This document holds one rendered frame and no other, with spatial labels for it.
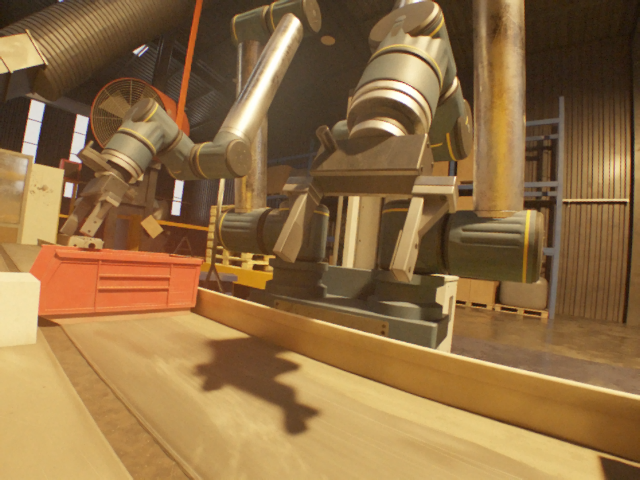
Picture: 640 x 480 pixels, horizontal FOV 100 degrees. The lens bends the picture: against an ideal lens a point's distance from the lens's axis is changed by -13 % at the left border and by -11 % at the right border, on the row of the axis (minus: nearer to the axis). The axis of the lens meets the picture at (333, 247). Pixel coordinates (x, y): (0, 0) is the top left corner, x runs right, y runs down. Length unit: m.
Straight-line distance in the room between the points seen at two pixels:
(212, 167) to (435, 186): 0.71
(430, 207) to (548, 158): 10.30
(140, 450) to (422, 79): 0.48
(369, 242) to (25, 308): 1.16
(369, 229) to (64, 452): 1.24
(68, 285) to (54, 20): 5.95
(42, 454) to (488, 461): 0.40
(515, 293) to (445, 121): 8.08
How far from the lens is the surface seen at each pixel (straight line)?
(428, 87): 0.41
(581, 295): 10.06
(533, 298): 8.54
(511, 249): 0.86
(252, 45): 1.46
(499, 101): 0.94
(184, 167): 1.00
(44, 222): 4.96
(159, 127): 0.95
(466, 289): 8.71
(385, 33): 0.49
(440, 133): 0.55
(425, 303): 0.95
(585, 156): 10.58
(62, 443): 0.37
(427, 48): 0.46
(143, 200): 5.83
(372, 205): 1.40
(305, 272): 1.12
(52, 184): 4.99
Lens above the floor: 0.94
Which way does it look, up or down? 2 degrees up
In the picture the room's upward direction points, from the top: 6 degrees clockwise
